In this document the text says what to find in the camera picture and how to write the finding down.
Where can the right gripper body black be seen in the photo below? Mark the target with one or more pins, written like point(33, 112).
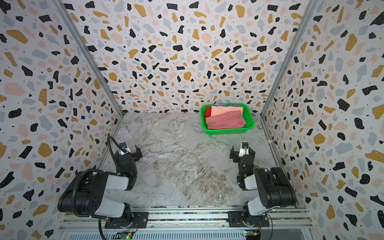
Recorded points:
point(240, 154)

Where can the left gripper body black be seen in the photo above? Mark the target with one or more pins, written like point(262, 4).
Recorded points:
point(132, 154)

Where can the dusty pink t shirt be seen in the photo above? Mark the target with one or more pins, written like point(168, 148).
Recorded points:
point(229, 120)

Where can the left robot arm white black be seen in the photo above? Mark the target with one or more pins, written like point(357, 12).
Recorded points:
point(85, 196)

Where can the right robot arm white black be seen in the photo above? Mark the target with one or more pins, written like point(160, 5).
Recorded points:
point(273, 187)

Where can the green plastic basket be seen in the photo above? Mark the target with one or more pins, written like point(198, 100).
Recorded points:
point(247, 115)

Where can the peach folded t shirt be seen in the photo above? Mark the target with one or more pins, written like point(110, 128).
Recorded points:
point(219, 110)

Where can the red t shirt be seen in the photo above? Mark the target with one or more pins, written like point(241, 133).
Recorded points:
point(207, 112)

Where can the purple grey t shirt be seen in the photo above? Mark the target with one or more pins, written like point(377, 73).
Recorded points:
point(217, 104)

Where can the left green circuit board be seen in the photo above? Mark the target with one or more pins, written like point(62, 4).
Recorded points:
point(123, 236)

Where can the right circuit board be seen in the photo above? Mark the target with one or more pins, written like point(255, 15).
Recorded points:
point(253, 235)

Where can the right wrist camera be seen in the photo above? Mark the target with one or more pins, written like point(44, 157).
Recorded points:
point(244, 150)

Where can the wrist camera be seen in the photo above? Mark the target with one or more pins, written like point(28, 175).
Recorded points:
point(124, 149)
point(244, 150)

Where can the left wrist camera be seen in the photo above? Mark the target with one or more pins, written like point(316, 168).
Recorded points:
point(124, 149)

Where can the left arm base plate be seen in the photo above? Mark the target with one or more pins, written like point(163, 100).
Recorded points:
point(141, 219)

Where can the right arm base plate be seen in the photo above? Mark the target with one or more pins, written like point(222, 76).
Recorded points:
point(237, 219)

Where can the aluminium rail frame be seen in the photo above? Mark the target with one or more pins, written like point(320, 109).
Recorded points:
point(194, 223)

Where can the left corner aluminium post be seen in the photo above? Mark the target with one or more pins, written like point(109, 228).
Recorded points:
point(65, 16)

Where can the corner aluminium post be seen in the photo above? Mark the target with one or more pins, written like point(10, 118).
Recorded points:
point(65, 16)
point(290, 54)

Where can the right corner aluminium post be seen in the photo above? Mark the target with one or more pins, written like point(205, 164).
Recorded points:
point(290, 54)

